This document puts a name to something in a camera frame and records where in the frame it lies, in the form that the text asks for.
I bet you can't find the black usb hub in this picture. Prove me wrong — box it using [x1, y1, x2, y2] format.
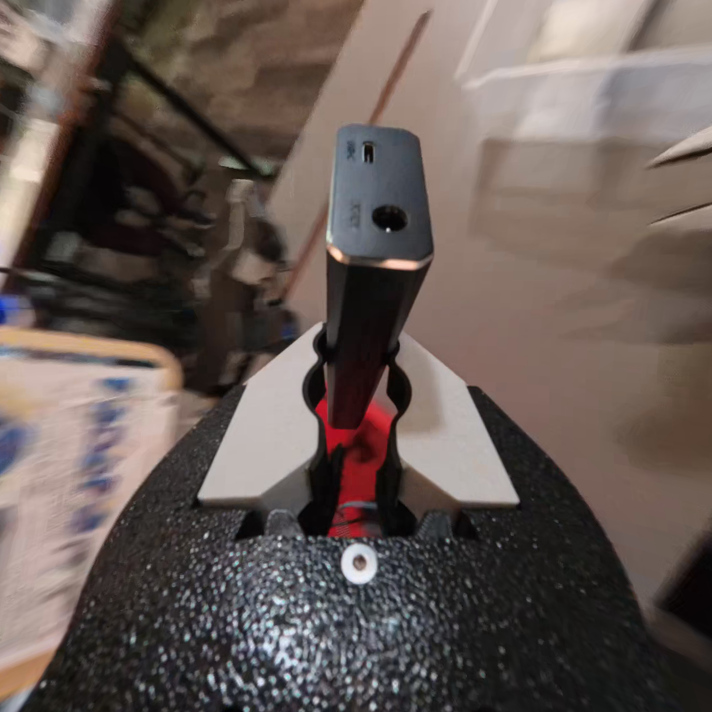
[325, 123, 435, 429]

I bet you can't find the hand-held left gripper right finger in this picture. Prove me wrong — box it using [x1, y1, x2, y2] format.
[377, 333, 520, 537]

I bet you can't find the cardboard box blue print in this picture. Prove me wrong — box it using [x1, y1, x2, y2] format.
[0, 327, 184, 685]

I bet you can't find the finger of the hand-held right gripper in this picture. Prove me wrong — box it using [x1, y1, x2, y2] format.
[647, 127, 712, 169]
[650, 203, 712, 226]

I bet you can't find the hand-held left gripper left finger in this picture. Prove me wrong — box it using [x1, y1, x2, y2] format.
[197, 323, 346, 537]

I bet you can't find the clear plastic storage box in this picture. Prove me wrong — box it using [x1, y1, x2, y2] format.
[459, 47, 712, 245]

